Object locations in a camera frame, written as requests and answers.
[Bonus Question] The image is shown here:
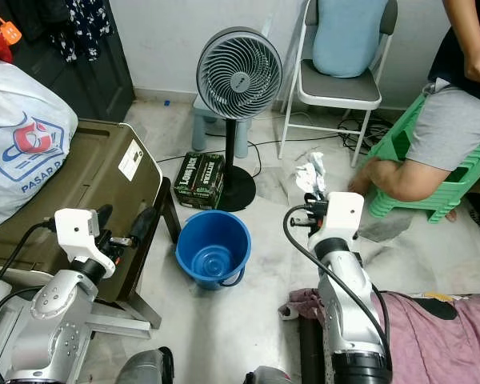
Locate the grey left robot leg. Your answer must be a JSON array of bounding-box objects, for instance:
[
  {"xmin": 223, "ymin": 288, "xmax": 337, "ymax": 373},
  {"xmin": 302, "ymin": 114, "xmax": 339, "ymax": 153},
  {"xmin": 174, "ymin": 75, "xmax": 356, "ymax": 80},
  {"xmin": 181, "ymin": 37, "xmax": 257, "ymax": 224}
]
[{"xmin": 116, "ymin": 346, "xmax": 175, "ymax": 384}]

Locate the black printed carton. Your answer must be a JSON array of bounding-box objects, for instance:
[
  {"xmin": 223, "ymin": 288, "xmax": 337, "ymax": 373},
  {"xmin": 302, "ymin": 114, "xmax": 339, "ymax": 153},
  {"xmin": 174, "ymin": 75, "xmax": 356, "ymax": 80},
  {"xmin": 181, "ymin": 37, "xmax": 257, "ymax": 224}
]
[{"xmin": 173, "ymin": 152, "xmax": 225, "ymax": 211}]

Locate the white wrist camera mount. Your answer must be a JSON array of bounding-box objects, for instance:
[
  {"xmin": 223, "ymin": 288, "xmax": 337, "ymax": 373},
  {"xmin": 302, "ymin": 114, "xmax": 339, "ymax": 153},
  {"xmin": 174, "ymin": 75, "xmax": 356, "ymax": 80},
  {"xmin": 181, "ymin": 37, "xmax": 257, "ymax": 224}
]
[
  {"xmin": 324, "ymin": 192, "xmax": 365, "ymax": 242},
  {"xmin": 54, "ymin": 208, "xmax": 113, "ymax": 277}
]

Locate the dark floral garment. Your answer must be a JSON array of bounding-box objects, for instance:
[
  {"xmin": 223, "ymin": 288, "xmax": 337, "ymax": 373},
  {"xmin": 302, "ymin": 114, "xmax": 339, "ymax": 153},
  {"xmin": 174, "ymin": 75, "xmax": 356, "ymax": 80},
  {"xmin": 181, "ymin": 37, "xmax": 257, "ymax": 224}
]
[{"xmin": 50, "ymin": 0, "xmax": 110, "ymax": 63}]

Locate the small grey plastic stool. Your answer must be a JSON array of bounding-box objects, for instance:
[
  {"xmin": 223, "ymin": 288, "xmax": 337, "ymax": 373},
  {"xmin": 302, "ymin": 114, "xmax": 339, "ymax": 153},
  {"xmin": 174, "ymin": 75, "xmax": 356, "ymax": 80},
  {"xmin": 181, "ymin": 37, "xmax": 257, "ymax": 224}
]
[{"xmin": 190, "ymin": 94, "xmax": 247, "ymax": 158}]

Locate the dark wardrobe door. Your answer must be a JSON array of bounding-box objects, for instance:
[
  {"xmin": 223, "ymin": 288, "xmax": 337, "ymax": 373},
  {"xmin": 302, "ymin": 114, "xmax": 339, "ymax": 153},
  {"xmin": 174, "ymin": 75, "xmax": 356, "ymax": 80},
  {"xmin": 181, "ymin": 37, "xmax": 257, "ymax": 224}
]
[{"xmin": 8, "ymin": 0, "xmax": 135, "ymax": 122}]

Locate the grey standing fan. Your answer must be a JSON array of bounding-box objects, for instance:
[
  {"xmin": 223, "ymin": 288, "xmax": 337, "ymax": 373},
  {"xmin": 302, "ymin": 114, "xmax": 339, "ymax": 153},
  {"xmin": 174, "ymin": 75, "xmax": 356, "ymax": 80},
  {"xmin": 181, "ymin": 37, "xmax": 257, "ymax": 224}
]
[{"xmin": 196, "ymin": 26, "xmax": 284, "ymax": 213}]

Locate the light blue cushion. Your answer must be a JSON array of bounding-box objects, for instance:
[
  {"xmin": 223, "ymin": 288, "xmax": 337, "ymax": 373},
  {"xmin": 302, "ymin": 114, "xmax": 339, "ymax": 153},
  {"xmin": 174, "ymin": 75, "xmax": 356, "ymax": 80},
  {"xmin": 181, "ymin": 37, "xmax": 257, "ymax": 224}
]
[{"xmin": 312, "ymin": 0, "xmax": 390, "ymax": 79}]

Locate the white tissue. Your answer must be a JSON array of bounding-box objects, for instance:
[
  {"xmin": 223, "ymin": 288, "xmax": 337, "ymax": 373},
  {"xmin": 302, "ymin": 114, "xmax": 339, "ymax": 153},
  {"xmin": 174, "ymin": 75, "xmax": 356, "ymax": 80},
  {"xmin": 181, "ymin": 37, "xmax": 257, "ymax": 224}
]
[{"xmin": 296, "ymin": 152, "xmax": 327, "ymax": 199}]

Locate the brown plastic storage box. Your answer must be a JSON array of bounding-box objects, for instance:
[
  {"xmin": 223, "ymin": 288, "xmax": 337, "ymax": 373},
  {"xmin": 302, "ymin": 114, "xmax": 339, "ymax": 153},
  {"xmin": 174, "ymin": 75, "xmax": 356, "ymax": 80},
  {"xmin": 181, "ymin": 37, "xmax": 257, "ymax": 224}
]
[{"xmin": 0, "ymin": 120, "xmax": 181, "ymax": 309}]

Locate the person in grey shorts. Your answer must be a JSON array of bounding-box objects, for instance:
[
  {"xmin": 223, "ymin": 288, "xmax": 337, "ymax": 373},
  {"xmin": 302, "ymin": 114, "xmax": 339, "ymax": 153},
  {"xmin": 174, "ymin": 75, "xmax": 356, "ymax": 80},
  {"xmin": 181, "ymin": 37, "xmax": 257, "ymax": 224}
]
[{"xmin": 348, "ymin": 0, "xmax": 480, "ymax": 202}]

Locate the orange tag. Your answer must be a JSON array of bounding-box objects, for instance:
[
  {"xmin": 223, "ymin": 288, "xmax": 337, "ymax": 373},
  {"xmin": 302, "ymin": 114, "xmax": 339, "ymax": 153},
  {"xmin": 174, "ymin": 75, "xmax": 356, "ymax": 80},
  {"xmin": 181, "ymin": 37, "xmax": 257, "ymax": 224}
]
[{"xmin": 0, "ymin": 18, "xmax": 23, "ymax": 45}]

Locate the white grey folding chair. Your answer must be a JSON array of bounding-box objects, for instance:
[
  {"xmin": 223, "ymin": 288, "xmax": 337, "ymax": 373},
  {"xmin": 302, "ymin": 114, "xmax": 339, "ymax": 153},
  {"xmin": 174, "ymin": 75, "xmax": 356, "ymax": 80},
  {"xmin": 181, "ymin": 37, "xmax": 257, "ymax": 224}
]
[{"xmin": 278, "ymin": 0, "xmax": 399, "ymax": 167}]

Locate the white appliance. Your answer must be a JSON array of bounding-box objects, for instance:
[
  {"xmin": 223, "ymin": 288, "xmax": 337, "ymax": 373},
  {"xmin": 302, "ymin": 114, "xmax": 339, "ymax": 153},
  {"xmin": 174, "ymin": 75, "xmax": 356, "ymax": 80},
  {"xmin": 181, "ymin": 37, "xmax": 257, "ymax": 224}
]
[{"xmin": 0, "ymin": 300, "xmax": 33, "ymax": 384}]

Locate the white printed plastic bag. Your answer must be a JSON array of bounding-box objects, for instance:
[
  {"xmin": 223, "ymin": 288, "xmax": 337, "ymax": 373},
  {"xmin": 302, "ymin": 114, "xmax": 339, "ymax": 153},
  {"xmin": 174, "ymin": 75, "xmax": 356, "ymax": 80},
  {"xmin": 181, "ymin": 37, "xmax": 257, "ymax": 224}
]
[{"xmin": 0, "ymin": 58, "xmax": 78, "ymax": 231}]

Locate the grey robot leg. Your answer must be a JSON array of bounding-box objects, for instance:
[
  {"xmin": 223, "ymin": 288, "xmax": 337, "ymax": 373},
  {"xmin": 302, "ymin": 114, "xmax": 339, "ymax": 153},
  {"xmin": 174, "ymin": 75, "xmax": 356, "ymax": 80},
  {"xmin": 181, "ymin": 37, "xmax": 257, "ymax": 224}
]
[
  {"xmin": 116, "ymin": 346, "xmax": 175, "ymax": 384},
  {"xmin": 244, "ymin": 366, "xmax": 293, "ymax": 384}
]

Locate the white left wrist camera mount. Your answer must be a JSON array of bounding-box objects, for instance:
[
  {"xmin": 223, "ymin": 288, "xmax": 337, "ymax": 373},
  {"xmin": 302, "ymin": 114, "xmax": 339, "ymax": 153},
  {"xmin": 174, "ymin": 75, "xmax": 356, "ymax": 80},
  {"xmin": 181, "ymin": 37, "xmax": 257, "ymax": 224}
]
[{"xmin": 54, "ymin": 208, "xmax": 113, "ymax": 277}]

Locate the grey right robot leg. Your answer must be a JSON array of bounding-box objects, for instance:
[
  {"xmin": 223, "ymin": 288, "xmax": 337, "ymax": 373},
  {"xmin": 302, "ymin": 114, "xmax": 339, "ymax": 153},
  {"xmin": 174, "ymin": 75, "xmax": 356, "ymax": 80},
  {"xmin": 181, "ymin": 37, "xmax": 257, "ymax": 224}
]
[{"xmin": 244, "ymin": 366, "xmax": 293, "ymax": 384}]

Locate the green plastic stool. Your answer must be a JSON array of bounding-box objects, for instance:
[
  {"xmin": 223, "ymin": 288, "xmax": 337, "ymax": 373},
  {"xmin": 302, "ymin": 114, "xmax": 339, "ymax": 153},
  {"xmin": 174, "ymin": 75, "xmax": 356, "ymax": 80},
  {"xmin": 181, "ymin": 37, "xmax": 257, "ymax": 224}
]
[{"xmin": 356, "ymin": 92, "xmax": 480, "ymax": 223}]

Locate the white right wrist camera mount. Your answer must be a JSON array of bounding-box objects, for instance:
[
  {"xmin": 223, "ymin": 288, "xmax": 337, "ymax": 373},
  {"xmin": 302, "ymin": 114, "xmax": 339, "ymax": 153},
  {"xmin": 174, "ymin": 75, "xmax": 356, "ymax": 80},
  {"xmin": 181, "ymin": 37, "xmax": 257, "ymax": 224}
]
[{"xmin": 324, "ymin": 192, "xmax": 365, "ymax": 242}]

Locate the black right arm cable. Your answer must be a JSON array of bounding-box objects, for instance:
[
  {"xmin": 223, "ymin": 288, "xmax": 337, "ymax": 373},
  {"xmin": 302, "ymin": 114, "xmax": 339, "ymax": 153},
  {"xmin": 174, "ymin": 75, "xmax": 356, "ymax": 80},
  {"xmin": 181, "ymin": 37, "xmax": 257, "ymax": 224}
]
[{"xmin": 282, "ymin": 205, "xmax": 393, "ymax": 369}]

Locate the pink cartoon print blanket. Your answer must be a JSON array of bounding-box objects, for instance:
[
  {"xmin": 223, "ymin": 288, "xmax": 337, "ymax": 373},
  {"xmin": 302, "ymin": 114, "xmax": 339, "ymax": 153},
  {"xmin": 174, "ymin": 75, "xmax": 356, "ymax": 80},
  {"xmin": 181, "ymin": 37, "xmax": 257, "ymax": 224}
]
[{"xmin": 288, "ymin": 288, "xmax": 480, "ymax": 384}]

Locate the blue plastic bucket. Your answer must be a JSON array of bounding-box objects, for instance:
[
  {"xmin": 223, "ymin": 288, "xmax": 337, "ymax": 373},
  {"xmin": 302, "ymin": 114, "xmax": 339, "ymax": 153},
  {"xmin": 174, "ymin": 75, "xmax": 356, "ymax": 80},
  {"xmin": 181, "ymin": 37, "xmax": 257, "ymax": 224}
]
[{"xmin": 176, "ymin": 210, "xmax": 252, "ymax": 290}]

